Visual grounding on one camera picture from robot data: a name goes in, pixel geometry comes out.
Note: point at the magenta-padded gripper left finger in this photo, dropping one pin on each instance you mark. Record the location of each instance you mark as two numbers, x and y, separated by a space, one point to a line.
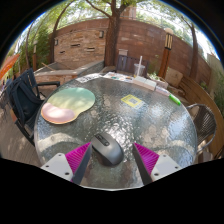
78 156

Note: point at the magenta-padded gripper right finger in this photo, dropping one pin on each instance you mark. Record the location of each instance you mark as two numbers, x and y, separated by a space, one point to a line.
146 157

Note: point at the grey computer mouse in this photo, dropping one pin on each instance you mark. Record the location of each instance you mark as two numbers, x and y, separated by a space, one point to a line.
108 149

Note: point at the pastel green pink mouse pad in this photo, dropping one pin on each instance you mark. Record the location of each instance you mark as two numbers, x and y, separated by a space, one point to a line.
68 104

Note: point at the yellow square card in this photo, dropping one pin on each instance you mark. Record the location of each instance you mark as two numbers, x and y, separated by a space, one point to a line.
132 100

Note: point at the green marker pen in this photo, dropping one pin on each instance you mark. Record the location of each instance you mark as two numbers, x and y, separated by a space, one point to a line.
174 100

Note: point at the brown wicker patio chair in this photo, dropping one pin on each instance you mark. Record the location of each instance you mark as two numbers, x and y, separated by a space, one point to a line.
203 123

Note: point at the white book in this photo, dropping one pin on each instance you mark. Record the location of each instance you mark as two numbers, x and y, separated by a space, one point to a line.
144 83

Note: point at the white planter box with plant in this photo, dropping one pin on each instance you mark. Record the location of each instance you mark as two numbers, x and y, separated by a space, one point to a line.
159 80

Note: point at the black metal patio chair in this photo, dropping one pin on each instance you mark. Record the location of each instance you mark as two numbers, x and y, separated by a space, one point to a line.
25 100

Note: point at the white printed paper sheet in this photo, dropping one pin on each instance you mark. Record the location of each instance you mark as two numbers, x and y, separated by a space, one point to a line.
87 78

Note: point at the curved wooden bench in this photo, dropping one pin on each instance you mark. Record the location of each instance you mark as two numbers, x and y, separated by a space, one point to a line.
200 96

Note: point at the beige stone slab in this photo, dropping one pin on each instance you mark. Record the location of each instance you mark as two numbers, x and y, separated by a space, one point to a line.
174 77

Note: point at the long stone planter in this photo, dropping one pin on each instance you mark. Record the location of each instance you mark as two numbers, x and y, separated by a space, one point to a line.
66 72

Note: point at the colourful printed paper sheets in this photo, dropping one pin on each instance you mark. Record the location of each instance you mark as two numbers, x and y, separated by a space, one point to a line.
118 76

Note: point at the clear plastic cup with straw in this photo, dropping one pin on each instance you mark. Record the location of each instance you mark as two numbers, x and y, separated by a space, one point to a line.
139 70

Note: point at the low stone tree surround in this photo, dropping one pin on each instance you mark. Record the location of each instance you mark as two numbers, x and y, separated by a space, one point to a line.
108 69

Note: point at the dark wooden slatted chair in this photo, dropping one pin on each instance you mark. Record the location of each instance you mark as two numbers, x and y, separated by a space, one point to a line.
125 64

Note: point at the thin leaning tree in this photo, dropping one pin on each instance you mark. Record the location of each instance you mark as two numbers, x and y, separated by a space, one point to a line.
52 46

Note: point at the slim straight tree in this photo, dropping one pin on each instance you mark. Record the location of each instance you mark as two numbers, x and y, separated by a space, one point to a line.
194 53

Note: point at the orange fabric canopy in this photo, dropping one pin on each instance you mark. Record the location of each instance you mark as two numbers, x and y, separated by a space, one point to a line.
8 65

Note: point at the thick forked tree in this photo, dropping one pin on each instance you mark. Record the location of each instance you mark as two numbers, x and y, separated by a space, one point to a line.
111 40

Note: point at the wooden garden lamp post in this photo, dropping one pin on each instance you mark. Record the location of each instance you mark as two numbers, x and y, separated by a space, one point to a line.
164 56

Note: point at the grey wall utility box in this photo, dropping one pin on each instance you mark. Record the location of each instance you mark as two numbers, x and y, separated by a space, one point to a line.
123 52

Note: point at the black wall lamp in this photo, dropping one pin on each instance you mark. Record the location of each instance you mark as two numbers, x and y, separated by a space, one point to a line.
56 42
101 34

